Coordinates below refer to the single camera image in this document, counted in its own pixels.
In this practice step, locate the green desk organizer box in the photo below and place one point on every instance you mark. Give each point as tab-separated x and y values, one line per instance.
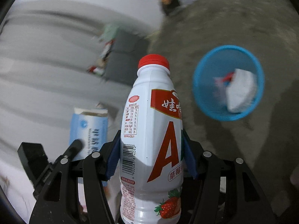
109	31

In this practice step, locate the white drink bottle red cap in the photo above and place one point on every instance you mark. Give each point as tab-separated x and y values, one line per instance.
149	112

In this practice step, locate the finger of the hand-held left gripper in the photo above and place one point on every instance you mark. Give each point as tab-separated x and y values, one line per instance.
76	145

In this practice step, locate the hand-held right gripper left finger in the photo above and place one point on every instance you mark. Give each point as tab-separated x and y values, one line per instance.
114	159

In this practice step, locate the blue mesh waste basket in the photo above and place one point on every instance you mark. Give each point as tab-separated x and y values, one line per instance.
203	86

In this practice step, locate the light blue medicine box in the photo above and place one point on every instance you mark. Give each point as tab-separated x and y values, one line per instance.
88	130

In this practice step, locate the grey cabinet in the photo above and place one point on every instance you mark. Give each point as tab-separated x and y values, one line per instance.
126	58

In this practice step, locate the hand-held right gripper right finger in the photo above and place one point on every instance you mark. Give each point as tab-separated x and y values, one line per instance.
189	157

